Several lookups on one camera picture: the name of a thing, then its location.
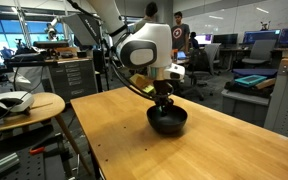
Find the person in grey-green shirt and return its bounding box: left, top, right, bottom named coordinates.
left=132, top=1, right=160, bottom=34

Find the labelled drawer cabinet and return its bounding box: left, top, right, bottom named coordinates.
left=47, top=58, right=100, bottom=103

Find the person in dark logo shirt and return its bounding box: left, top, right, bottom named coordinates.
left=170, top=10, right=192, bottom=53

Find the grey office chair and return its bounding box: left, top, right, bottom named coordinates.
left=241, top=39, right=278, bottom=69
left=180, top=42, right=222, bottom=101

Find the white headset device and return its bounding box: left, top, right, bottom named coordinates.
left=0, top=90, right=35, bottom=116

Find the orange handled clamp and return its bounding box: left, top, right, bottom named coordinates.
left=28, top=133, right=68, bottom=156

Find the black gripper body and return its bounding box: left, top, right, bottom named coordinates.
left=153, top=79, right=174, bottom=105

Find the round wooden side table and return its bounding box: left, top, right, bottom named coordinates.
left=0, top=92, right=93, bottom=176

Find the black bowl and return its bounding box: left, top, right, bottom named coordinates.
left=146, top=104, right=189, bottom=136

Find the black breadboard table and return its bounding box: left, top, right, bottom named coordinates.
left=0, top=124, right=95, bottom=180

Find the seated person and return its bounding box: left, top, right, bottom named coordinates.
left=188, top=31, right=201, bottom=50

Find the black case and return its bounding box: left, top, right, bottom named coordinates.
left=224, top=79, right=273, bottom=98

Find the white cloth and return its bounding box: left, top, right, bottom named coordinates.
left=7, top=64, right=52, bottom=94

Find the dark blue cushion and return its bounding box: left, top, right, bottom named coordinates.
left=232, top=68, right=279, bottom=79

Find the grey storage bin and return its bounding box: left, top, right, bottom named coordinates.
left=221, top=88, right=273, bottom=128

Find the black softbox light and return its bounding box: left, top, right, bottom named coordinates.
left=61, top=13, right=102, bottom=47

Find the wooden block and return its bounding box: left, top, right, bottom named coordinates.
left=254, top=77, right=277, bottom=90

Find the green aluminium bar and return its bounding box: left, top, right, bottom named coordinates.
left=0, top=152, right=20, bottom=178

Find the small drone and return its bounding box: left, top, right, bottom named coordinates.
left=259, top=20, right=272, bottom=32

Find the orange bottle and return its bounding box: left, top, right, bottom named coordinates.
left=171, top=48, right=179, bottom=63

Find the bright lit computer monitor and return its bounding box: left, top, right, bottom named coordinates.
left=194, top=33, right=214, bottom=46

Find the teal tray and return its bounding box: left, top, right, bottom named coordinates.
left=234, top=74, right=268, bottom=88

